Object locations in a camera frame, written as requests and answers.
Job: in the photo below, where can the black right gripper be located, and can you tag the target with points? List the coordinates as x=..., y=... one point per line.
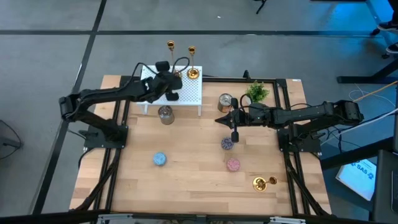
x=248, y=117

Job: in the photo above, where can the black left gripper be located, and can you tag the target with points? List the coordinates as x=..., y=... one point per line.
x=160, y=85

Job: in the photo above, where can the glass jar orange label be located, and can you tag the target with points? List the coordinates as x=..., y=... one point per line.
x=224, y=102

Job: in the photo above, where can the gold candlestick holder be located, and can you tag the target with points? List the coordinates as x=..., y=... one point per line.
x=258, y=184
x=193, y=74
x=170, y=45

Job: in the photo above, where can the glass jar candle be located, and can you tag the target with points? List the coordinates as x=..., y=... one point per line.
x=166, y=115

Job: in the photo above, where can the pink patterned round tin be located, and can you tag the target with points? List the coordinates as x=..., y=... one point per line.
x=233, y=164

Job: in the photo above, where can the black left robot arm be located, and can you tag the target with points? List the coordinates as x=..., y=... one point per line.
x=102, y=95

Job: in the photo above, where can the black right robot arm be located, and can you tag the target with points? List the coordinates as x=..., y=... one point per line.
x=311, y=115

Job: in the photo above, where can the white perforated metal shelf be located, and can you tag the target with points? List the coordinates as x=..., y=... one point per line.
x=192, y=93

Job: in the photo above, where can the green plant in white pot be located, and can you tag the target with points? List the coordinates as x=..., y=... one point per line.
x=256, y=91

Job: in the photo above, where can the blue patterned round tin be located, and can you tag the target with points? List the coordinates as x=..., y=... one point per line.
x=160, y=159

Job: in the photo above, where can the black floor bar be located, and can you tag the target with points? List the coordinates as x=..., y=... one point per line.
x=351, y=155

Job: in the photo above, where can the black desk foot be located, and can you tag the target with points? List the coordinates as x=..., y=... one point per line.
x=357, y=79

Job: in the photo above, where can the white printed sign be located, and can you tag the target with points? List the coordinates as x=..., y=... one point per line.
x=357, y=179

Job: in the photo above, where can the black box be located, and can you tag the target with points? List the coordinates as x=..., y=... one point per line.
x=385, y=186

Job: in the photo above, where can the black floor stand base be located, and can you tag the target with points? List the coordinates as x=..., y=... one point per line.
x=6, y=144

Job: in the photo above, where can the person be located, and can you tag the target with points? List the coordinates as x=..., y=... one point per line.
x=388, y=26

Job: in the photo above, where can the black rig beam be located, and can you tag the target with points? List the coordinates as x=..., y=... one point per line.
x=46, y=220

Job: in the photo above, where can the black aluminium table frame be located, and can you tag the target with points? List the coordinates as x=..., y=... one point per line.
x=224, y=80

